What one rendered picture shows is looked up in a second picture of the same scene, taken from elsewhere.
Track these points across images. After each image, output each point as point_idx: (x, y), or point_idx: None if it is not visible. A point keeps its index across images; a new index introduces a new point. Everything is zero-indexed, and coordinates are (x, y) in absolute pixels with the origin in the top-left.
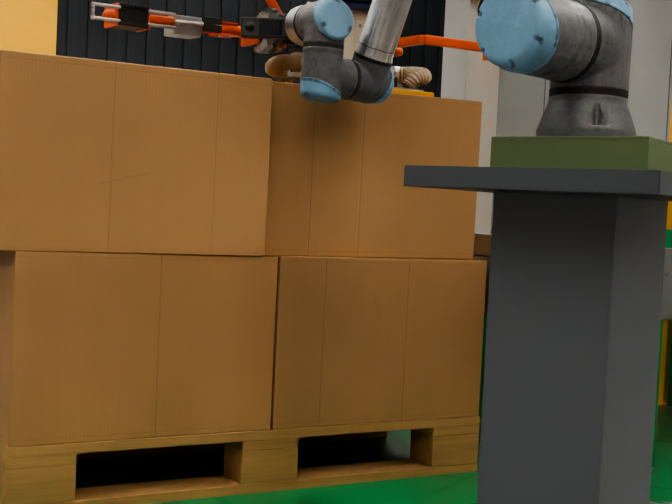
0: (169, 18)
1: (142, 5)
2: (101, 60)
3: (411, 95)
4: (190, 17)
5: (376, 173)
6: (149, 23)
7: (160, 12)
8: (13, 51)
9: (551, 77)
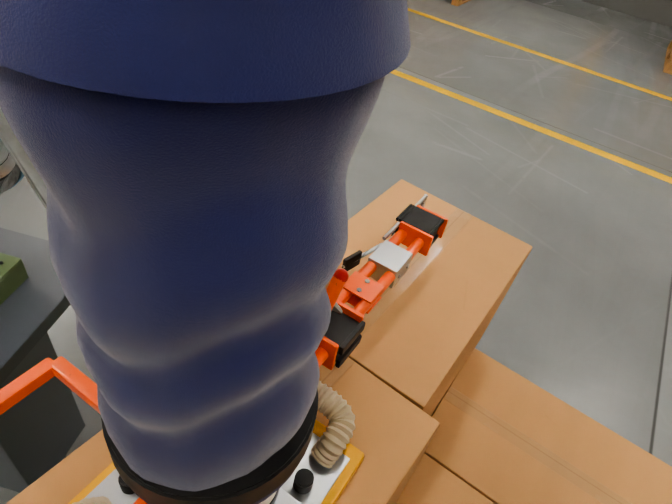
0: (388, 240)
1: (400, 213)
2: (362, 209)
3: (92, 437)
4: (375, 250)
5: None
6: (394, 233)
7: (391, 228)
8: (397, 182)
9: None
